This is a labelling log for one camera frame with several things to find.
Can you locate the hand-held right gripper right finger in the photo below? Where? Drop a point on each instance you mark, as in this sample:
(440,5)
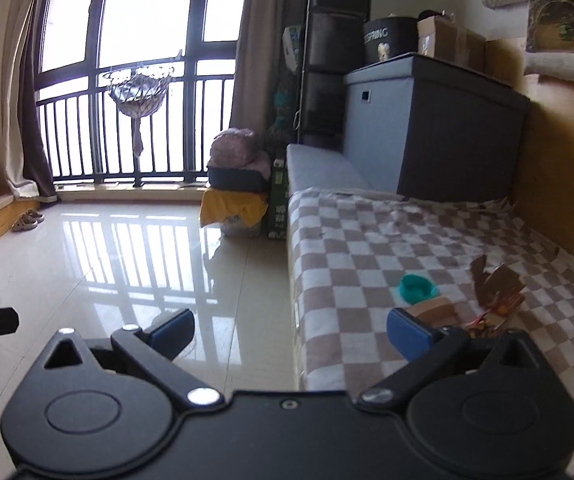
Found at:
(407,332)

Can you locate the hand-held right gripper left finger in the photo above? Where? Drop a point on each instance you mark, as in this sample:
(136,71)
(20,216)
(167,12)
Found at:
(172,330)

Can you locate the small folded cardboard piece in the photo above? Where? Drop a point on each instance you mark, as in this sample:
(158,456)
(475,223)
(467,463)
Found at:
(437,310)

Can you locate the teal plastic cap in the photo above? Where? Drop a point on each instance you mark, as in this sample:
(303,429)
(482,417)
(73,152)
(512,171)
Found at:
(414,287)

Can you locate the colourful snack wrapper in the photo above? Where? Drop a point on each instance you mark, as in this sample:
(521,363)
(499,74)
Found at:
(489,322)

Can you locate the checkered beige blanket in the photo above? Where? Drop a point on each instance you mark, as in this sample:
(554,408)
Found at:
(367,240)

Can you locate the wooden step platform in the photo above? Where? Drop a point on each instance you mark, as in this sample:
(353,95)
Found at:
(2,200)

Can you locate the yellow cloth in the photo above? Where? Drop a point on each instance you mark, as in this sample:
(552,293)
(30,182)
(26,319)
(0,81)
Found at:
(227,205)

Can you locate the black window railing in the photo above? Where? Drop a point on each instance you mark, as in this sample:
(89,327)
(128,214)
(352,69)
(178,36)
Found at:
(117,177)

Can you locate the dark plastic basin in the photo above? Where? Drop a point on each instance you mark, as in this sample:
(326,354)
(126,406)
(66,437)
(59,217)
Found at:
(237,180)

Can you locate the green carton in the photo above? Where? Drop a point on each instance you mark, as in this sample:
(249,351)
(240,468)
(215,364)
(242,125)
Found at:
(278,200)

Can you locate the grey bench cushion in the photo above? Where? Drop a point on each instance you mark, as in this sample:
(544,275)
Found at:
(317,165)

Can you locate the pink fabric bundle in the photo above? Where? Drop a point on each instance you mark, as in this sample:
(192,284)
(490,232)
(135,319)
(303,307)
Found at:
(237,147)

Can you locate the large grey storage box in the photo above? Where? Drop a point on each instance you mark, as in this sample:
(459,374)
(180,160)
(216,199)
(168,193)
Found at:
(442,130)

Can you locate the beige and brown curtain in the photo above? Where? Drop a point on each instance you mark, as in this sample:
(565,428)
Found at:
(27,110)

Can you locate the wooden headboard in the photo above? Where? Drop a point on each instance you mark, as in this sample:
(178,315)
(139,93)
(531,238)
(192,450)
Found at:
(557,160)

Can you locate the hanging net basket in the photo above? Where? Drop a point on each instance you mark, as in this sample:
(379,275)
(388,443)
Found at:
(137,95)

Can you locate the grey-brown curtain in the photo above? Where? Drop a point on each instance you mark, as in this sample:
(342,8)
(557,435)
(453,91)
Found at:
(252,60)

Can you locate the black round printed box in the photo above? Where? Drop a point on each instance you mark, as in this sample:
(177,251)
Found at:
(392,40)

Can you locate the brown cardboard box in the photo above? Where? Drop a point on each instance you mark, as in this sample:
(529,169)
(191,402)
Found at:
(457,42)

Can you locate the black drawer tower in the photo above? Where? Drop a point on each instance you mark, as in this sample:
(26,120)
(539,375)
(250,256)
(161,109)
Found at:
(332,35)

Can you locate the blue and white packet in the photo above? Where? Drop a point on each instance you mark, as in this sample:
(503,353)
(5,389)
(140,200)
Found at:
(292,47)

